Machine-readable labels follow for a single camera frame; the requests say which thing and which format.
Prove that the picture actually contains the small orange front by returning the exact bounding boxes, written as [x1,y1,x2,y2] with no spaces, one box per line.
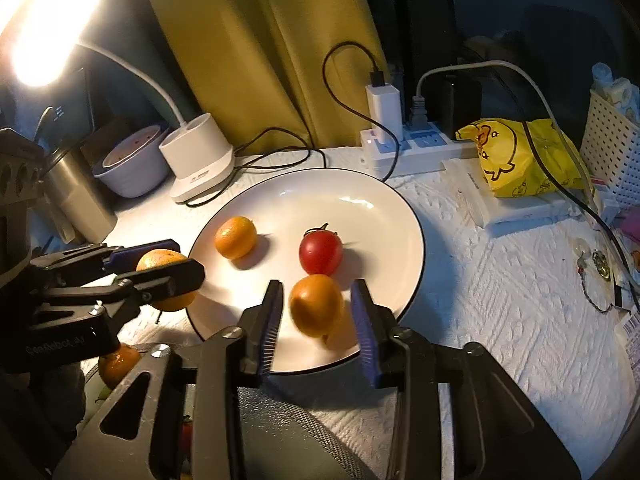
[214,216,257,260]

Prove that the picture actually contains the white desk lamp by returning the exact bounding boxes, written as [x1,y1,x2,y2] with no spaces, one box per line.
[8,0,237,205]

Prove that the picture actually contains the white tissue pack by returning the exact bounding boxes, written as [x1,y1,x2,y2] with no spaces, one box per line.
[441,156,584,229]

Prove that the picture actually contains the small red cherry tomato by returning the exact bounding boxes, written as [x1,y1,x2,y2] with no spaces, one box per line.
[179,416,193,460]

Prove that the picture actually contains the steel travel tumbler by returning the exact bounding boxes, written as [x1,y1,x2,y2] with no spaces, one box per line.
[42,145,117,244]

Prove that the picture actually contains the small orange back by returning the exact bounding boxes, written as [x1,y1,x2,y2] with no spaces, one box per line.
[288,274,344,338]

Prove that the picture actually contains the white power cord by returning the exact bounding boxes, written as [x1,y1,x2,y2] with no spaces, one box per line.
[412,58,601,212]

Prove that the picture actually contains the white perforated basket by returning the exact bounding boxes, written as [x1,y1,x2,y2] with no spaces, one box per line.
[580,90,640,208]

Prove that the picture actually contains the small orange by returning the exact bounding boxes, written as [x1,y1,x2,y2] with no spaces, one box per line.
[288,274,344,338]
[214,216,257,260]

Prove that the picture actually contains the large orange with stem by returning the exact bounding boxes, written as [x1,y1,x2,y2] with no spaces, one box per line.
[98,342,141,389]

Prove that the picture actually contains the white power strip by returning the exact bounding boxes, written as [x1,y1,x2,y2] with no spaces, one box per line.
[360,125,477,179]

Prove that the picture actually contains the yellow duck print bag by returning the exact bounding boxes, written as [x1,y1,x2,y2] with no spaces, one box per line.
[456,118,584,198]

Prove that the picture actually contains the large red tomato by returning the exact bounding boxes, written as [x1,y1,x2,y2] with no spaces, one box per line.
[298,222,343,275]

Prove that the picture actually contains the purple cloth pouch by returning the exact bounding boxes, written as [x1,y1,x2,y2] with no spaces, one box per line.
[618,206,640,243]

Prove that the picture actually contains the white usb charger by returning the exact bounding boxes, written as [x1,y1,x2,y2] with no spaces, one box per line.
[366,84,402,146]

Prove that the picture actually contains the key chain trinket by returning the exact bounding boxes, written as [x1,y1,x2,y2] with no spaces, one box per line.
[570,237,624,314]

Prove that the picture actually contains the round grey placemat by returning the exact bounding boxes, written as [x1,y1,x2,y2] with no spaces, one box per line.
[81,358,377,480]

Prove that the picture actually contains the lilac bowl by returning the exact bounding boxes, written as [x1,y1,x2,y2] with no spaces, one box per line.
[92,125,170,198]

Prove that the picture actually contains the yellow curtain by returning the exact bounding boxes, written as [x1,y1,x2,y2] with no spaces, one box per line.
[150,0,387,153]

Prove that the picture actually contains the white bowl with dark rim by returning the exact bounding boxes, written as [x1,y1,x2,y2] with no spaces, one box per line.
[186,169,426,375]

